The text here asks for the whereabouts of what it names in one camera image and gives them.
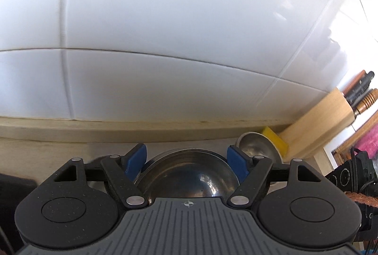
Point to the yellow sponge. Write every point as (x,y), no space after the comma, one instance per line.
(279,143)

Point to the large steel bowl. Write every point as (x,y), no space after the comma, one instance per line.
(187,173)

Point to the brown wooden knife handle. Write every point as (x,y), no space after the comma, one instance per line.
(367,101)

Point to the wooden knife block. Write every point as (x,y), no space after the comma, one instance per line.
(318,126)

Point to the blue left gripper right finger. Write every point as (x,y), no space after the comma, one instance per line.
(239,162)

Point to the black knife handle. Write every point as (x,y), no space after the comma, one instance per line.
(359,88)

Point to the wooden window frame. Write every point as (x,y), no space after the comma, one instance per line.
(362,131)

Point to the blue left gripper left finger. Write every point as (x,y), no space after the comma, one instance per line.
(134,161)

